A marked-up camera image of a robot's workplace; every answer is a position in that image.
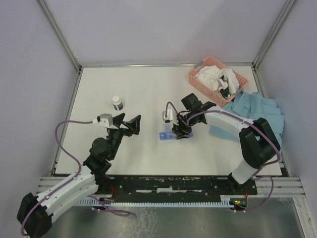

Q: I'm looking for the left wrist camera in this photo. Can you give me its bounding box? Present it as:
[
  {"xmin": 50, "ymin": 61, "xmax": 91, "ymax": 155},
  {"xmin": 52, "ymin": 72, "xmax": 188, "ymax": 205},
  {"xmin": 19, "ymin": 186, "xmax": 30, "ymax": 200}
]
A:
[{"xmin": 95, "ymin": 113, "xmax": 114, "ymax": 128}]

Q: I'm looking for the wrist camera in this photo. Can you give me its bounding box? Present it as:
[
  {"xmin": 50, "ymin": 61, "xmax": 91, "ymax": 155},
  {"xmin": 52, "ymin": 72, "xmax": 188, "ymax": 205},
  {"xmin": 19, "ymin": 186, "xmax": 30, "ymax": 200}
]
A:
[
  {"xmin": 162, "ymin": 109, "xmax": 174, "ymax": 123},
  {"xmin": 95, "ymin": 113, "xmax": 114, "ymax": 128}
]

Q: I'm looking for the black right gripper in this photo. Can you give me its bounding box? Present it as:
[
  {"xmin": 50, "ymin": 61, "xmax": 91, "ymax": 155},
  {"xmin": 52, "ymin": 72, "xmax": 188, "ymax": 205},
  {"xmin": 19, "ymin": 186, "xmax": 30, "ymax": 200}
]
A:
[{"xmin": 171, "ymin": 111, "xmax": 196, "ymax": 140}]

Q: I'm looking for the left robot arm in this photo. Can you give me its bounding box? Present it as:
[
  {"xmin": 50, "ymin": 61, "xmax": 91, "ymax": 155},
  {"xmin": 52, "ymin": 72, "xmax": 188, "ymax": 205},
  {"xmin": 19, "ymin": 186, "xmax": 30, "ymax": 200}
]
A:
[{"xmin": 17, "ymin": 113, "xmax": 141, "ymax": 238}]

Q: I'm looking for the light blue cloth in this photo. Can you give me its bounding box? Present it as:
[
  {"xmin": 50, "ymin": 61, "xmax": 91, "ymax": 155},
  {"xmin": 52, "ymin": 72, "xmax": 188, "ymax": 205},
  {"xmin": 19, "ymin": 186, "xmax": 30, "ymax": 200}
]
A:
[{"xmin": 210, "ymin": 91, "xmax": 285, "ymax": 155}]

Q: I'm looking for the black item in basket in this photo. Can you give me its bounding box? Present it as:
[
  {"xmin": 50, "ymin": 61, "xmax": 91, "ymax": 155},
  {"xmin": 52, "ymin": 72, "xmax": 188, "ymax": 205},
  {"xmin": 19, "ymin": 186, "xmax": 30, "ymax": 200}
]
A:
[{"xmin": 218, "ymin": 75, "xmax": 239, "ymax": 99}]

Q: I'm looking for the white pill bottle blue label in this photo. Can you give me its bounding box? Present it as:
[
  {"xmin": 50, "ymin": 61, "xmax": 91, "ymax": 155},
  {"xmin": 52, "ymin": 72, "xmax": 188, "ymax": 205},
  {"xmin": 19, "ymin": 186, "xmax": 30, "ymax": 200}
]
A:
[{"xmin": 112, "ymin": 96, "xmax": 123, "ymax": 111}]

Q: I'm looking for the blue weekly pill organizer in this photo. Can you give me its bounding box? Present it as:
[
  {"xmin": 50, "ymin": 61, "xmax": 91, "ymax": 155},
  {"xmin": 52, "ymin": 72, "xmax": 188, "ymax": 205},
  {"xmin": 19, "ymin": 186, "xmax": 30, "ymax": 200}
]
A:
[{"xmin": 159, "ymin": 123, "xmax": 179, "ymax": 140}]

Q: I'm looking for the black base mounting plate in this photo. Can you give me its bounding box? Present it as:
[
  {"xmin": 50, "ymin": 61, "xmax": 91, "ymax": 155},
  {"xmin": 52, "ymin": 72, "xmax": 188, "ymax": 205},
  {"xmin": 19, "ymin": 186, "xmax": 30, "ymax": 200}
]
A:
[{"xmin": 93, "ymin": 175, "xmax": 258, "ymax": 203}]

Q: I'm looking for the white crumpled cloth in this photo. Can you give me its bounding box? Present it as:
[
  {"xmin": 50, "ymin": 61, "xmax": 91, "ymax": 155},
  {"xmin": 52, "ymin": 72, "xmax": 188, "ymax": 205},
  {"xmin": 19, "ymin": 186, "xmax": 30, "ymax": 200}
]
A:
[{"xmin": 195, "ymin": 65, "xmax": 240, "ymax": 93}]

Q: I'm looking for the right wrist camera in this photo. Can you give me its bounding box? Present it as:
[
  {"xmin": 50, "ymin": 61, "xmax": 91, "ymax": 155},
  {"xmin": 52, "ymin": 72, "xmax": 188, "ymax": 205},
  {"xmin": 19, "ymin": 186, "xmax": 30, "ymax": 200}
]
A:
[{"xmin": 162, "ymin": 109, "xmax": 174, "ymax": 123}]

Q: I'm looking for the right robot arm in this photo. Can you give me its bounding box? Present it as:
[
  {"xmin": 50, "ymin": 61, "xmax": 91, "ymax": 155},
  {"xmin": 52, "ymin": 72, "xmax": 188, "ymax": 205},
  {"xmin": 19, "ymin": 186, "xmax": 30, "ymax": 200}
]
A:
[{"xmin": 171, "ymin": 93, "xmax": 281, "ymax": 194}]

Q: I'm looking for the pink perforated plastic basket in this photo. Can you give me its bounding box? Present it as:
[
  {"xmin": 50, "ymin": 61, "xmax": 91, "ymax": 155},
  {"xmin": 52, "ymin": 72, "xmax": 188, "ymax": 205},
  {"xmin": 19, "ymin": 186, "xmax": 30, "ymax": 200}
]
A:
[{"xmin": 188, "ymin": 57, "xmax": 249, "ymax": 107}]

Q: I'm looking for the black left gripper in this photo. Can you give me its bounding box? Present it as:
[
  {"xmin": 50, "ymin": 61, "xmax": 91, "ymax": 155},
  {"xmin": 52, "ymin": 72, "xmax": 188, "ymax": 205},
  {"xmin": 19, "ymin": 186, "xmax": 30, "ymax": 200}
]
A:
[{"xmin": 107, "ymin": 113, "xmax": 141, "ymax": 159}]

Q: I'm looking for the light blue cable duct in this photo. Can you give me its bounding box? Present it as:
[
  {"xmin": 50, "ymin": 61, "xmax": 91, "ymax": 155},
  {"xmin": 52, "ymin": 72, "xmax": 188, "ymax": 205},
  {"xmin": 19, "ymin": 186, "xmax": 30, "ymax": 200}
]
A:
[{"xmin": 76, "ymin": 195, "xmax": 235, "ymax": 206}]

